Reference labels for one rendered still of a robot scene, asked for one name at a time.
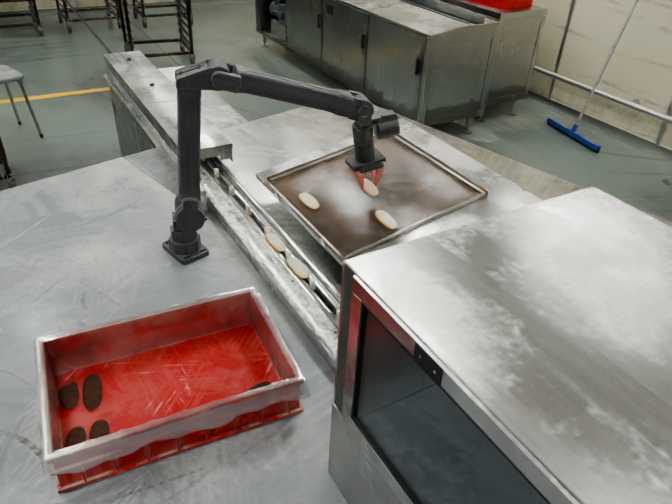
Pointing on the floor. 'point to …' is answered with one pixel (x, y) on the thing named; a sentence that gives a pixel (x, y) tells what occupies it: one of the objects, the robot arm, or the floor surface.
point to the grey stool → (21, 90)
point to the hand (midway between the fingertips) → (367, 185)
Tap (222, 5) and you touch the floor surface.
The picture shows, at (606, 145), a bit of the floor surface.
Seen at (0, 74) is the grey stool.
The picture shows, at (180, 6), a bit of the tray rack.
